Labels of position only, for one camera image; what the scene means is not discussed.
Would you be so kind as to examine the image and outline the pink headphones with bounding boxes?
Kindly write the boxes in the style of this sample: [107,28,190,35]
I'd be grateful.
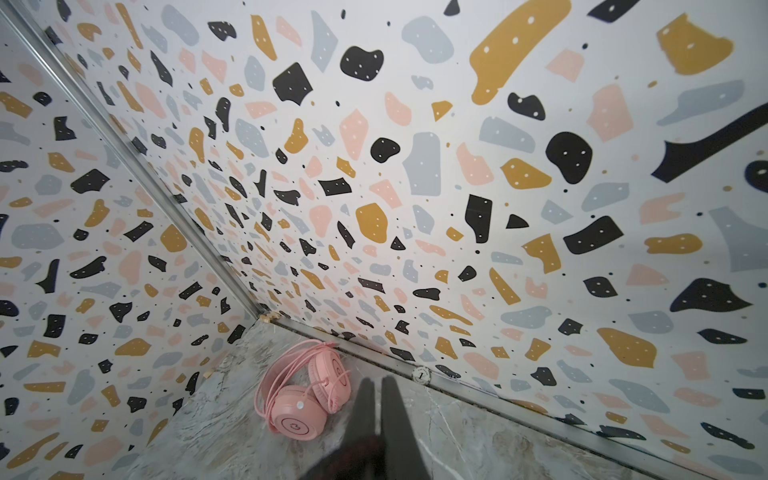
[254,339,352,441]

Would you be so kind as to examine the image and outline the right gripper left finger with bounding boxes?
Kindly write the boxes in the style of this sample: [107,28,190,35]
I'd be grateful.
[338,378,377,456]

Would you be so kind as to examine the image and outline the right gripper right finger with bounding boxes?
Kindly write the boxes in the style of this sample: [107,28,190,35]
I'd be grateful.
[380,376,431,479]

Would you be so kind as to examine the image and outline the left corner aluminium post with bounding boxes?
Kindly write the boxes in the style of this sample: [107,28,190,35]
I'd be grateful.
[1,1,269,318]

